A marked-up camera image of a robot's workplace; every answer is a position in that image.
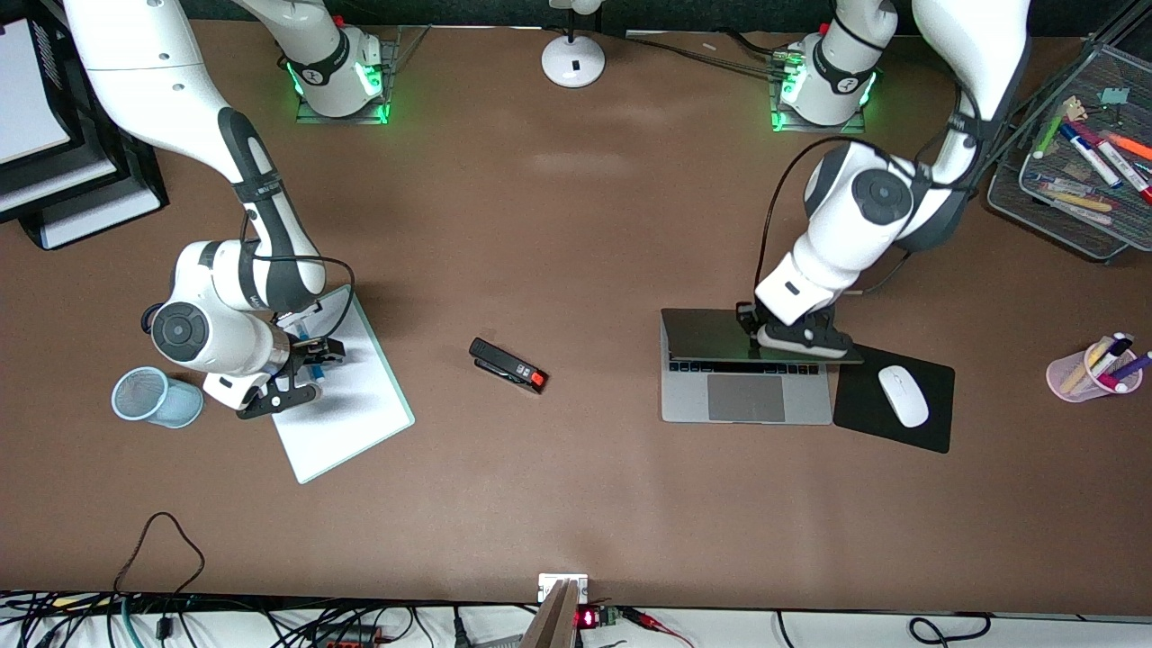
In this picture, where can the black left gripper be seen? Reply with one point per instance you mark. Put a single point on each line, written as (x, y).
(746, 318)

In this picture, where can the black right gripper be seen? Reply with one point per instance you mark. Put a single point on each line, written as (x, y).
(304, 353)

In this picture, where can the silver laptop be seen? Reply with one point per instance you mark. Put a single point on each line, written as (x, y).
(747, 396)

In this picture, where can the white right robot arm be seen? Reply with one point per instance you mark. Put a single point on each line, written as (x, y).
(135, 72)

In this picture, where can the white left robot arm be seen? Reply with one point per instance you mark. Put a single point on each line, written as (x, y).
(864, 198)

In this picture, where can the green marker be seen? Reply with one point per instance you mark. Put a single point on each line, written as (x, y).
(1048, 133)

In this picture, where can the white marker black cap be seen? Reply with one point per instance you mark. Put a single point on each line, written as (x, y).
(1114, 353)

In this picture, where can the purple marker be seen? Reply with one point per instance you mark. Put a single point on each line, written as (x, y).
(1136, 364)

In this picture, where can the white marker red cap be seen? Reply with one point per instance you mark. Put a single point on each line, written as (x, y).
(1125, 168)

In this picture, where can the orange marker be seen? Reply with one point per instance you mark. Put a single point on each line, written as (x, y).
(1132, 146)

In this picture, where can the white paper sheet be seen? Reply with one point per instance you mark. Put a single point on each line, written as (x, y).
(360, 423)

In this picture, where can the mint green clipboard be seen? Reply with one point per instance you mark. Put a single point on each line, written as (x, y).
(396, 396)

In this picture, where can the black mouse pad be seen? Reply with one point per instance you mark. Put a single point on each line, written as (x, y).
(864, 405)

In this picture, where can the blue mesh pen cup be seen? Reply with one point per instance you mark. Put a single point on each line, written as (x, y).
(166, 405)

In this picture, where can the white computer mouse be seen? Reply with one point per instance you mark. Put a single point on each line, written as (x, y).
(903, 396)

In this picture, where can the black stapler red end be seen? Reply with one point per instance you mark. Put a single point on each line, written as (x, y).
(506, 364)

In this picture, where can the black document tray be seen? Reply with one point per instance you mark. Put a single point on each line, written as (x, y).
(108, 193)

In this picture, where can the black orange power strip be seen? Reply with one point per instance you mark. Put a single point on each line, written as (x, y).
(351, 637)

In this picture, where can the red clip lead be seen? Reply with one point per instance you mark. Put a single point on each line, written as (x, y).
(657, 623)

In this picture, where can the pink mesh pen cup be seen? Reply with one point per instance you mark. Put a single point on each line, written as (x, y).
(1062, 382)

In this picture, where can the white lamp stand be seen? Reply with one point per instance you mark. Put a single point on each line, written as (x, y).
(573, 61)

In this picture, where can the white mounting plate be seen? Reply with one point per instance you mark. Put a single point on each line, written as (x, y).
(549, 583)

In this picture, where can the red digit display module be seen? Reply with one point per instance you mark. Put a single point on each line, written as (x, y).
(589, 618)

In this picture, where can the beige binder clip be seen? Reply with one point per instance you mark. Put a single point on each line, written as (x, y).
(1075, 108)

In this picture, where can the metal base plate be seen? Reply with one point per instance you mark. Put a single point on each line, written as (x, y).
(783, 126)
(306, 112)

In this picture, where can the aluminium profile post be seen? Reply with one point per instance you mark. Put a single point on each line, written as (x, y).
(551, 621)

